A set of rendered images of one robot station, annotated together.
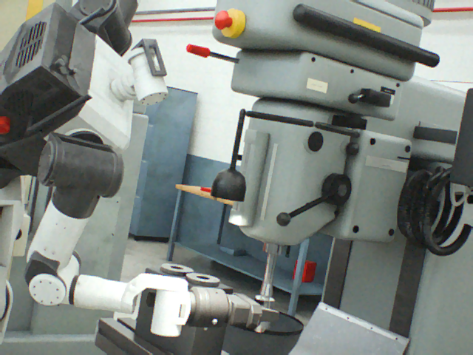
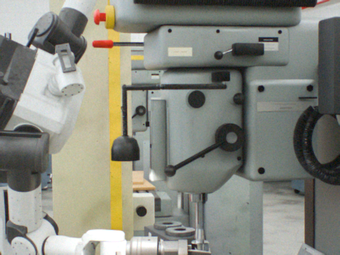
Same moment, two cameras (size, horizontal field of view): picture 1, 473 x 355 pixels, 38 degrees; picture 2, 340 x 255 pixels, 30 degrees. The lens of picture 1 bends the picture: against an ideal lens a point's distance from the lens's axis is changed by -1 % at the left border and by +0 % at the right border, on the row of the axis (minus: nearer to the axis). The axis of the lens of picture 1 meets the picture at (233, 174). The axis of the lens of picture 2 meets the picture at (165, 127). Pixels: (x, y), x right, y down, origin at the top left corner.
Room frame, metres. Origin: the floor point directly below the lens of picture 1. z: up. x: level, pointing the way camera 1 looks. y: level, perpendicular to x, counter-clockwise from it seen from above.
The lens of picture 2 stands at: (0.07, -0.81, 1.56)
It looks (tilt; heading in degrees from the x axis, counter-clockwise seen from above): 3 degrees down; 27
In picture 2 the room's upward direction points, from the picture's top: 1 degrees counter-clockwise
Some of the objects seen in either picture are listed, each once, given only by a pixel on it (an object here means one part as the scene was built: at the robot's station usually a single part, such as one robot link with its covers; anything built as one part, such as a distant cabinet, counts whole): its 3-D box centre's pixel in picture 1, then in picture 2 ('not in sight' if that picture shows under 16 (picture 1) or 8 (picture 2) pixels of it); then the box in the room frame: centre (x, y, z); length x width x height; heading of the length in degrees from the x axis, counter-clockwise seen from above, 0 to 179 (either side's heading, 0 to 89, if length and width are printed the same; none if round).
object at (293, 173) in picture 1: (289, 172); (200, 129); (1.61, -0.13, 1.47); 0.21 x 0.19 x 0.32; 39
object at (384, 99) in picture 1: (366, 97); (237, 51); (1.54, -0.26, 1.66); 0.12 x 0.04 x 0.04; 129
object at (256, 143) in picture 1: (249, 177); (157, 139); (1.54, -0.04, 1.45); 0.04 x 0.04 x 0.21; 39
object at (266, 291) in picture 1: (269, 274); (200, 220); (1.61, -0.12, 1.23); 0.03 x 0.03 x 0.11
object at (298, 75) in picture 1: (317, 86); (213, 49); (1.63, -0.15, 1.68); 0.34 x 0.24 x 0.10; 129
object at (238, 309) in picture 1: (226, 310); (164, 254); (1.57, -0.04, 1.14); 0.13 x 0.12 x 0.10; 26
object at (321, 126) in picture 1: (338, 129); (194, 86); (1.42, -0.19, 1.58); 0.17 x 0.01 x 0.01; 142
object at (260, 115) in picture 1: (282, 119); (144, 87); (1.40, -0.08, 1.58); 0.17 x 0.01 x 0.01; 61
